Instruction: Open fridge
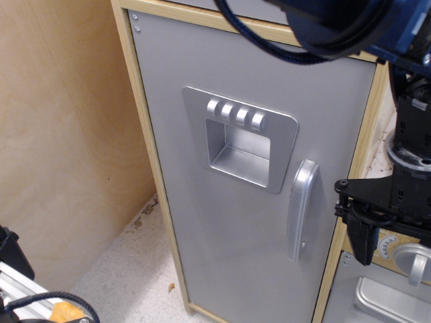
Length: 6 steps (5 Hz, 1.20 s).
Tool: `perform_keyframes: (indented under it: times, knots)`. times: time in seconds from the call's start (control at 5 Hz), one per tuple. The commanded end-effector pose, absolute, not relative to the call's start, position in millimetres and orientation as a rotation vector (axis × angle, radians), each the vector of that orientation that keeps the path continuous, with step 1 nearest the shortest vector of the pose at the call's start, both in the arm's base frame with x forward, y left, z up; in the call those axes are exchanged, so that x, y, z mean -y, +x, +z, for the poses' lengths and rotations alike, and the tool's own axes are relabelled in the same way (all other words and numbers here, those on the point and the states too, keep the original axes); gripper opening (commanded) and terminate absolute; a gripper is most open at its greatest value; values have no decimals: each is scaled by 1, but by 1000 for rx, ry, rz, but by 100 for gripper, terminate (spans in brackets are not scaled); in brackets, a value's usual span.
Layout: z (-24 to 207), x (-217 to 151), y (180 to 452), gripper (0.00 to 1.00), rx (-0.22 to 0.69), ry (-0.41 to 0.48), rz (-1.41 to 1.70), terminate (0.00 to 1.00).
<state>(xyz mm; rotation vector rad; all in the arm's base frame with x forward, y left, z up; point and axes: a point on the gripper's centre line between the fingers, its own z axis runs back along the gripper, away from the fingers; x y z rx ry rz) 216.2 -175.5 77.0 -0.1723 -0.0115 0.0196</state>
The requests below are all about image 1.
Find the silver oven knob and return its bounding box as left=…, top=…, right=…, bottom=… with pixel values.
left=393, top=243, right=430, bottom=288

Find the wooden toy kitchen frame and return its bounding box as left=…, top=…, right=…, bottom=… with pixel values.
left=110, top=0, right=398, bottom=323

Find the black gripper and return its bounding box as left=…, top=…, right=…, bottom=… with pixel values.
left=335, top=95, right=430, bottom=266

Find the black cable lower left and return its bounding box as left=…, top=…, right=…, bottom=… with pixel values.
left=3, top=291, right=101, bottom=323

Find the grey oven door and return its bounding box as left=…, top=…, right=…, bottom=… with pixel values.
left=323, top=252, right=430, bottom=323

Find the silver fridge door handle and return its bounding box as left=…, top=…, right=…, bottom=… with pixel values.
left=287, top=159, right=319, bottom=262

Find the black box lower left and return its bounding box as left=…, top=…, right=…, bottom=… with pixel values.
left=1, top=227, right=35, bottom=280

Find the black braided cable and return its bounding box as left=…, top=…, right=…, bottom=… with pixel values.
left=213, top=0, right=395, bottom=65

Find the orange tape piece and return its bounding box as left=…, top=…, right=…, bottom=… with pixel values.
left=49, top=301, right=89, bottom=322

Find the grey toy fridge door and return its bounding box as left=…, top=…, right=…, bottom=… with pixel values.
left=127, top=9, right=377, bottom=323

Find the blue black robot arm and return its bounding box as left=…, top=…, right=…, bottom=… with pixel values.
left=255, top=1, right=430, bottom=265

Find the silver oven door handle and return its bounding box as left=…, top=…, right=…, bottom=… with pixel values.
left=354, top=277, right=430, bottom=322

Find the silver dispenser panel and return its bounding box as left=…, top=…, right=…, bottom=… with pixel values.
left=182, top=86, right=299, bottom=194

